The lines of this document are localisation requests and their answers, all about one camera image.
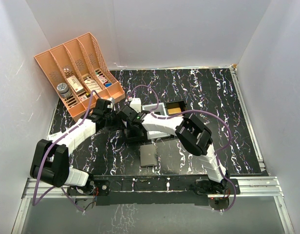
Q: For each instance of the white pink box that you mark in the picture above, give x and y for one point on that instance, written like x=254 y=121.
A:
x=75 y=84

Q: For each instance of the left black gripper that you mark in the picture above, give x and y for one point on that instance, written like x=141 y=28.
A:
x=119 y=124

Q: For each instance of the white label cards stack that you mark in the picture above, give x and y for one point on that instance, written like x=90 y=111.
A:
x=90 y=84

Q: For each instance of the orange plastic desk organizer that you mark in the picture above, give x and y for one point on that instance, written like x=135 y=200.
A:
x=80 y=64

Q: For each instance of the gold card in tray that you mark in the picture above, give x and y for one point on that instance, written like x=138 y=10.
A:
x=174 y=107

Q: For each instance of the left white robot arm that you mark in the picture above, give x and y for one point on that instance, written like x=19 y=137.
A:
x=51 y=158

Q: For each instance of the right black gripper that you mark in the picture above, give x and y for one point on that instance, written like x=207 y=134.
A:
x=128 y=127

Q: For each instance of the black and white tray set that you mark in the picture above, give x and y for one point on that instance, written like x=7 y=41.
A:
x=158 y=123

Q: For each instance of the grey leather card holder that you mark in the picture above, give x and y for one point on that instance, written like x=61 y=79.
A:
x=148 y=155

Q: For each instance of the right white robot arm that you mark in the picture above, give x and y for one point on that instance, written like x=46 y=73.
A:
x=193 y=134

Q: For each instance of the white printed paper sheet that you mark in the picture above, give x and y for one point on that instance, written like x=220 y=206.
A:
x=52 y=137

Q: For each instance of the small round patterned tin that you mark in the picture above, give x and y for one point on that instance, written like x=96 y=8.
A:
x=64 y=90

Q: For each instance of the small pink white packet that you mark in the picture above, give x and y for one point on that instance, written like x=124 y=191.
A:
x=101 y=77

